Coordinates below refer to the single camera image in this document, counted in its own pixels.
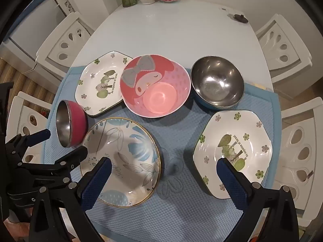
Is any magenta steel bowl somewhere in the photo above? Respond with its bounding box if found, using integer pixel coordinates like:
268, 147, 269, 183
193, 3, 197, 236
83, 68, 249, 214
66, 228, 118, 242
56, 100, 88, 148

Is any round blue floral plate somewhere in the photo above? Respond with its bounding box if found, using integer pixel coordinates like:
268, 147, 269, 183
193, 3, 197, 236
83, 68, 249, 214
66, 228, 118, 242
80, 117, 161, 208

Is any hexagonal green flower plate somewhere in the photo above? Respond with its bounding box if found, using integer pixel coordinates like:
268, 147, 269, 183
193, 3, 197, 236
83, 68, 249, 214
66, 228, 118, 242
193, 110, 273, 199

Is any blue steel bowl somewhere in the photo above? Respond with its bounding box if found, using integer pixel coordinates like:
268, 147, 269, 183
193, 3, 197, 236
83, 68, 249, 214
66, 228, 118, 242
191, 56, 245, 109

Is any pink cartoon bowl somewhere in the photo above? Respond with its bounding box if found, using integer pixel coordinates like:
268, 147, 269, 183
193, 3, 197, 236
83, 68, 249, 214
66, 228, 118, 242
120, 54, 191, 118

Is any white chair near left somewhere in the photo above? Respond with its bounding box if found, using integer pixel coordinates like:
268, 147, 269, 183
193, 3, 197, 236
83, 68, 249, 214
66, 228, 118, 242
5, 91, 51, 163

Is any white chair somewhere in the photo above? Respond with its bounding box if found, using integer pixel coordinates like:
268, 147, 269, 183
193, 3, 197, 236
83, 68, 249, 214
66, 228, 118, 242
5, 91, 51, 163
273, 97, 322, 227
256, 14, 313, 100
36, 12, 94, 80

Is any light blue quilted mat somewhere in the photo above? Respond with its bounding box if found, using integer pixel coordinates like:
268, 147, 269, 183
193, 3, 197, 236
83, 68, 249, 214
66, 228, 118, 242
43, 66, 281, 241

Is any white chair near right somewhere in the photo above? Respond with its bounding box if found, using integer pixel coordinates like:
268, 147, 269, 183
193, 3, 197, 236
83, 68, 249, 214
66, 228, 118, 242
273, 97, 322, 227

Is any white chair far left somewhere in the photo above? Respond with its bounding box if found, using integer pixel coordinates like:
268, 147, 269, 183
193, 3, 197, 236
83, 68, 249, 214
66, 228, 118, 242
36, 12, 94, 80

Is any white refrigerator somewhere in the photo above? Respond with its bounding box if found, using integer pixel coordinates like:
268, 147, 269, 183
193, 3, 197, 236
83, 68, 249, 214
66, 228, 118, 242
1, 0, 66, 85

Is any white chair far right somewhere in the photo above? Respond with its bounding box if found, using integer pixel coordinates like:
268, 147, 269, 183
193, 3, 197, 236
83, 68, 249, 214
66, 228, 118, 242
256, 14, 313, 100

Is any small black lid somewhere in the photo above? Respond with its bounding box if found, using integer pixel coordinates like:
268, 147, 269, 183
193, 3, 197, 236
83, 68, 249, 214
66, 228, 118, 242
234, 14, 249, 24

